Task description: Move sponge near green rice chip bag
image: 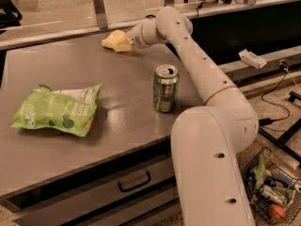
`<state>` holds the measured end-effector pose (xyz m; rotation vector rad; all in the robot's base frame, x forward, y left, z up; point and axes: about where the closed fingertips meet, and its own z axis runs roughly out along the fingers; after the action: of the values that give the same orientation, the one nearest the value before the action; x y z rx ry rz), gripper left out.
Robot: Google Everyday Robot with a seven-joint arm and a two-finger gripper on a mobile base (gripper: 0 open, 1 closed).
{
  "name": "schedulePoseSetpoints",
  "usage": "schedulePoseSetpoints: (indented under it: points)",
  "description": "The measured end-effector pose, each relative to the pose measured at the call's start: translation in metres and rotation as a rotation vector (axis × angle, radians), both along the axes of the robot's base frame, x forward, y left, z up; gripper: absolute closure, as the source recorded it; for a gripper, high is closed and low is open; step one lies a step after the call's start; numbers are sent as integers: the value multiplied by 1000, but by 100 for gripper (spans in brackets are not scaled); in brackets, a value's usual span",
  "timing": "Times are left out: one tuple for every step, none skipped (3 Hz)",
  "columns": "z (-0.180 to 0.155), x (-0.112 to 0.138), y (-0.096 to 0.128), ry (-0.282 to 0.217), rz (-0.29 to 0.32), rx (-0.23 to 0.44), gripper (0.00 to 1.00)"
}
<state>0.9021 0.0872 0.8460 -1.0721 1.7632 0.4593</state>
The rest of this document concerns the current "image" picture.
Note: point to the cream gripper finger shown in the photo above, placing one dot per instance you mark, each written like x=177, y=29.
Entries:
x=124, y=45

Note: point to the yellow sponge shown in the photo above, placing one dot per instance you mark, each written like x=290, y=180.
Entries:
x=113, y=38

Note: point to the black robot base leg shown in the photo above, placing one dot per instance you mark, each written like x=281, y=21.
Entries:
x=283, y=139

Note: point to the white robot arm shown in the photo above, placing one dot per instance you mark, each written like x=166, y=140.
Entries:
x=204, y=139

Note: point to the green rice chip bag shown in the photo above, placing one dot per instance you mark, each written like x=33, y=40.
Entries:
x=69, y=110

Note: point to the green snack bag in basket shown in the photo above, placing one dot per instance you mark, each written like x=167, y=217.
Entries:
x=260, y=174

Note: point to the green soda can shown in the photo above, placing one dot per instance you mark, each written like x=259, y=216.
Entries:
x=165, y=84

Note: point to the black chair at left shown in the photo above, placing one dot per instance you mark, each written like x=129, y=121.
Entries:
x=9, y=15

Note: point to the white wipes packet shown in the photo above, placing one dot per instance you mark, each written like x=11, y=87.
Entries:
x=251, y=59

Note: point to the grey drawer cabinet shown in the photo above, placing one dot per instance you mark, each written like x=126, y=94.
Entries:
x=92, y=197

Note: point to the white bottle in basket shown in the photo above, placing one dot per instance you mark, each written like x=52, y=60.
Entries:
x=273, y=196

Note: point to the orange ball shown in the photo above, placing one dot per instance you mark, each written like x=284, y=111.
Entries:
x=276, y=212

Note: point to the metal bracket left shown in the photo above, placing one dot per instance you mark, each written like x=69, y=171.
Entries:
x=100, y=14

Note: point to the black drawer handle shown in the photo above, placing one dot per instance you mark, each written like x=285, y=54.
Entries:
x=134, y=181

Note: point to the wire basket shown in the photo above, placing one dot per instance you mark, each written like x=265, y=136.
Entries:
x=281, y=182

